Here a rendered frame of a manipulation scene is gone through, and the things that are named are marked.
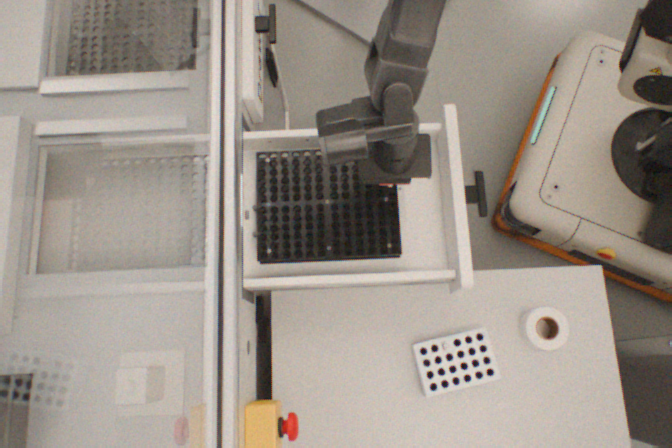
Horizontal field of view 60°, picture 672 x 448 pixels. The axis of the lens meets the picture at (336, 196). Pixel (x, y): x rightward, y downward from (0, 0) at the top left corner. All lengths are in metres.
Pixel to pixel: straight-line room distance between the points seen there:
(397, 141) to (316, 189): 0.27
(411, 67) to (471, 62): 1.39
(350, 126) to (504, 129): 1.30
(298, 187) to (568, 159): 0.93
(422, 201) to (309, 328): 0.29
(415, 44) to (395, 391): 0.59
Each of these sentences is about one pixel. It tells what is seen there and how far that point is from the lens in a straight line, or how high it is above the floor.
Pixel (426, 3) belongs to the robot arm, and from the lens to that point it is 0.65.
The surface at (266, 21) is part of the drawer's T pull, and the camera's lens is 1.03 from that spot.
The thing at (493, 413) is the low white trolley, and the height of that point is 0.76.
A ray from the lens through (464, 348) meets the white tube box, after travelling 1.00.
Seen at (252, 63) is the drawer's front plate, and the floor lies 0.93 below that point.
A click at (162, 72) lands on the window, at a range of 0.60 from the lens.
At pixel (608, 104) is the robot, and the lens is 1.79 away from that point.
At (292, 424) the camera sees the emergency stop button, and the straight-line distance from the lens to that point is 0.89.
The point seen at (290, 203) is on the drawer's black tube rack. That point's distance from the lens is 0.91.
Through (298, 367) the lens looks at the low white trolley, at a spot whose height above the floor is 0.76.
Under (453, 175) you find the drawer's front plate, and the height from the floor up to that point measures 0.93.
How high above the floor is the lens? 1.78
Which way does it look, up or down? 75 degrees down
